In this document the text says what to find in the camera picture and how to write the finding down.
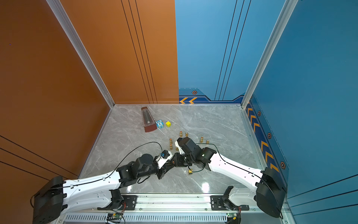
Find right aluminium corner post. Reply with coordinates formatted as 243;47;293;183
241;0;298;109

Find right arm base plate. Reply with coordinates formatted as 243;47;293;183
210;196;250;211

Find blue owl toy cube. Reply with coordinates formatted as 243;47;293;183
156;120;164;129

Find left camera black cable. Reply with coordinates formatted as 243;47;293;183
29;141;163;208

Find right green circuit board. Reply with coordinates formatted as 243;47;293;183
225;213;241;224

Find green circuit board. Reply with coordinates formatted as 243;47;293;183
106;212;126;224
225;213;241;224

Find right camera black cable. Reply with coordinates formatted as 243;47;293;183
189;142;283;220

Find left green circuit board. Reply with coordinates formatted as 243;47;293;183
106;212;126;224

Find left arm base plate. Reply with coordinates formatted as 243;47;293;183
97;195;138;211

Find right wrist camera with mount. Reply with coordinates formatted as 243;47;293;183
175;141;185;155

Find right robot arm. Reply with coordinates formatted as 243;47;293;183
171;137;287;218

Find dark red metronome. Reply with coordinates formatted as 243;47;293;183
141;106;157;133

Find front aluminium rail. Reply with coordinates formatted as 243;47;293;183
54;191;295;224

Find left aluminium corner post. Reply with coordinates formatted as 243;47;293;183
46;0;115;109

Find aluminium corner post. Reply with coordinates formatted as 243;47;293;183
241;0;298;109
46;0;115;109

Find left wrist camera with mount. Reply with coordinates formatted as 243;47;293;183
155;150;173;169

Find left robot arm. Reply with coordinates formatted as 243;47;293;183
32;150;173;224

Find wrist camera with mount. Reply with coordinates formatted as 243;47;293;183
175;141;185;155
155;150;173;169

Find camera black cable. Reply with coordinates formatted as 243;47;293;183
29;141;163;208
189;142;283;220

